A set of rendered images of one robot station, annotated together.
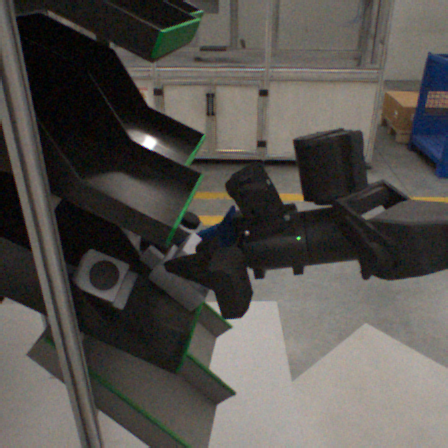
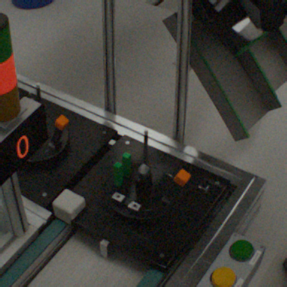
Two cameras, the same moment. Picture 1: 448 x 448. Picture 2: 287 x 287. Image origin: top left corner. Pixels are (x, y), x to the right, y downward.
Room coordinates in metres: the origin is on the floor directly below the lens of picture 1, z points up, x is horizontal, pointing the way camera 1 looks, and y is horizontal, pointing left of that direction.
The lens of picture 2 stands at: (-0.46, -0.28, 1.81)
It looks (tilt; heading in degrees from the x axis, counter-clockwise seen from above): 44 degrees down; 33
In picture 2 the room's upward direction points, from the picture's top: 1 degrees clockwise
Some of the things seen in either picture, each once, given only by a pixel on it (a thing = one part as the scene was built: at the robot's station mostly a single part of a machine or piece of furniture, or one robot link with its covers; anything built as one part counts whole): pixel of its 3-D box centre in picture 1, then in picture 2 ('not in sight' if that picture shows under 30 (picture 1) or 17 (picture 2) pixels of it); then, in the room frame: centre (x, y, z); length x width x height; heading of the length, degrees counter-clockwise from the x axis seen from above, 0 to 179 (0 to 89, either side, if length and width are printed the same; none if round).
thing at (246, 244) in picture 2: not in sight; (241, 250); (0.14, -0.10, 0.96); 0.04 x 0.04 x 0.02
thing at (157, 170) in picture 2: not in sight; (143, 192); (0.15, 0.12, 0.98); 0.14 x 0.14 x 0.02
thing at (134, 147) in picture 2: not in sight; (143, 199); (0.15, 0.12, 0.96); 0.24 x 0.24 x 0.02; 1
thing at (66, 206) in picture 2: not in sight; (69, 207); (0.05, 0.21, 0.97); 0.05 x 0.05 x 0.04; 1
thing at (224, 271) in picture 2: not in sight; (223, 279); (0.07, -0.10, 0.96); 0.04 x 0.04 x 0.02
